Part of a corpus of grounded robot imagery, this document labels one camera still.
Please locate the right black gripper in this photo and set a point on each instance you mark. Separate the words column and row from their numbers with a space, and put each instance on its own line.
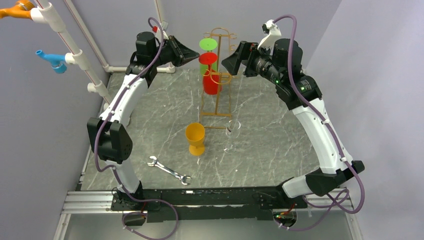
column 232, row 62

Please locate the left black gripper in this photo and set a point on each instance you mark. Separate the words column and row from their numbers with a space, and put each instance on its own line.
column 182, row 54

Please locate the red plastic wine glass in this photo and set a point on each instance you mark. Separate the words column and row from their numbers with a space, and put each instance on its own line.
column 210, row 81

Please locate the clear wine glass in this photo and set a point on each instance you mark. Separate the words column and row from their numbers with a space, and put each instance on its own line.
column 232, row 131

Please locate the orange plastic wine glass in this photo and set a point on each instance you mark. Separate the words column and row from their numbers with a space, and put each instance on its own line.
column 195, row 135

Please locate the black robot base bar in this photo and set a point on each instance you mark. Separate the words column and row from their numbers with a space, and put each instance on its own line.
column 208, row 203

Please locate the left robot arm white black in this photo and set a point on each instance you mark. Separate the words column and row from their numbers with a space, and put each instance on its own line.
column 110, row 142

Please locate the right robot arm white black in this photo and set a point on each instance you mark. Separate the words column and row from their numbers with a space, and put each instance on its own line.
column 283, row 67

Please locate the green plastic wine glass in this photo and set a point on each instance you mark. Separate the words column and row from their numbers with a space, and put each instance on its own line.
column 208, row 58

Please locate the silver open-end wrench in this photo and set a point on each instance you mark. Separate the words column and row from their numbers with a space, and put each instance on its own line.
column 183, row 178

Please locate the blue pipe fitting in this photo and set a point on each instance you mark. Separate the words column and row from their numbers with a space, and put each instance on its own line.
column 57, row 61

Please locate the orange pipe fitting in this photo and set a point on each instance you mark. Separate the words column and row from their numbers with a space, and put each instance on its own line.
column 20, row 10

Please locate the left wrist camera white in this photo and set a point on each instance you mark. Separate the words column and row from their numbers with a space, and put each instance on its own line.
column 160, row 31

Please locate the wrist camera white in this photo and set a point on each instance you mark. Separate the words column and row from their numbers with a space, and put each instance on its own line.
column 160, row 31
column 271, row 34

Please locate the gold wire wine glass rack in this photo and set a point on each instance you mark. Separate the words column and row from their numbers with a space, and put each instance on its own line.
column 222, row 102

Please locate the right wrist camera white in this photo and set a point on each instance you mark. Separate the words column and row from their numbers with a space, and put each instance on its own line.
column 271, row 34

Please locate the white PVC pipe frame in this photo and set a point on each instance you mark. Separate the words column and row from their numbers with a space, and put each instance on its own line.
column 46, row 13

